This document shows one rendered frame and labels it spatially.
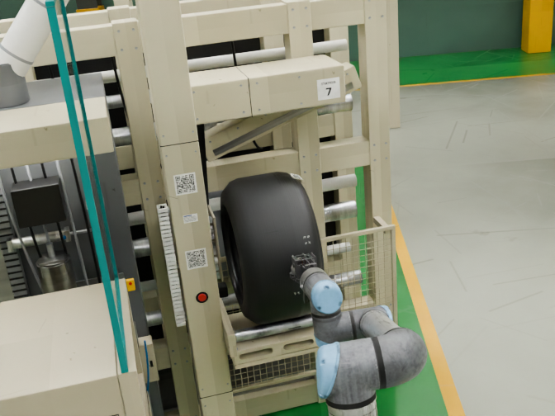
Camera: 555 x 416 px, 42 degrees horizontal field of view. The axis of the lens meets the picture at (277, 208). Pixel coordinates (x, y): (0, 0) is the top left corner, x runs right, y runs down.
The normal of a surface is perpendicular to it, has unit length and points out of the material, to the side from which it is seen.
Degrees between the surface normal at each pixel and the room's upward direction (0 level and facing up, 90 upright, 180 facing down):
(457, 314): 0
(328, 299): 78
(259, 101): 90
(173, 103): 90
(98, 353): 0
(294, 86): 90
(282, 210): 39
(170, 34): 90
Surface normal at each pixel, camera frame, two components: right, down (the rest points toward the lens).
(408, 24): -0.01, 0.39
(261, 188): -0.02, -0.80
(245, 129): 0.25, 0.36
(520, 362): -0.09, -0.92
